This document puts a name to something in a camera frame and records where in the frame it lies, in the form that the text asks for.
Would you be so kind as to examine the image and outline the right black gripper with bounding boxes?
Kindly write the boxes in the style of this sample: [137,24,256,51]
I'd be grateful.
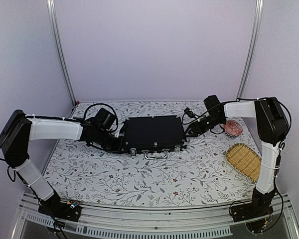
[183,114,225,137]

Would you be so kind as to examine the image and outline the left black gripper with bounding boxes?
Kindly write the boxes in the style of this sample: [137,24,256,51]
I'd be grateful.
[96,129,130,154]

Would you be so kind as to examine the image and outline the black poker case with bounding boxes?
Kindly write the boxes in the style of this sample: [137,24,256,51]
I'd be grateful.
[122,115,187,160]

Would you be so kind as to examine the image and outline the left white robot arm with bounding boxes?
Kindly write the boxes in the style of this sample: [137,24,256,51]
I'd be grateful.
[0,104,125,216]

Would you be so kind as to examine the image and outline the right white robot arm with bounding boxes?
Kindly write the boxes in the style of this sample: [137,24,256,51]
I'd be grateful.
[184,95,292,217]

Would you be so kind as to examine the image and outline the red patterned bowl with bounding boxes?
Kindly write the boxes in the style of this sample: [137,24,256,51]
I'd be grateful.
[223,120,243,138]

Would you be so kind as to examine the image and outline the woven bamboo tray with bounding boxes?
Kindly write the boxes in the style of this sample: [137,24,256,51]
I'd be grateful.
[225,143,262,183]

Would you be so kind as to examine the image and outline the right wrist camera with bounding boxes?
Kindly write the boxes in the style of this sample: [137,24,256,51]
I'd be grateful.
[184,108,197,119]

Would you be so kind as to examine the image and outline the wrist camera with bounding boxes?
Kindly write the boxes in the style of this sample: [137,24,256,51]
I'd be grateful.
[114,122,127,138]
[184,108,197,119]

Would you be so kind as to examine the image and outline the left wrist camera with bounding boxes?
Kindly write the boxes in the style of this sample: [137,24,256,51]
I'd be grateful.
[114,122,127,138]

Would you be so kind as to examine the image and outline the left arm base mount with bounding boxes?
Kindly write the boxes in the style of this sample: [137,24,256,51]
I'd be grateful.
[38,197,82,222]

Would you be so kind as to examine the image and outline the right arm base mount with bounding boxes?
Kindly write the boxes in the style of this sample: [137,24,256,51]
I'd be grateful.
[229,201,274,222]

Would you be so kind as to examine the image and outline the right aluminium frame post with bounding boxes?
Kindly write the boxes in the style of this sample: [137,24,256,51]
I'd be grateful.
[236,0,264,98]

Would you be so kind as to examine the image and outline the aluminium frame post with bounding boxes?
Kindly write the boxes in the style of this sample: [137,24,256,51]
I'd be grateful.
[46,0,77,106]
[236,0,264,98]

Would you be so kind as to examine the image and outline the left aluminium frame post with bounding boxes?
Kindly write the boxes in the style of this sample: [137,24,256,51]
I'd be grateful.
[46,0,77,106]

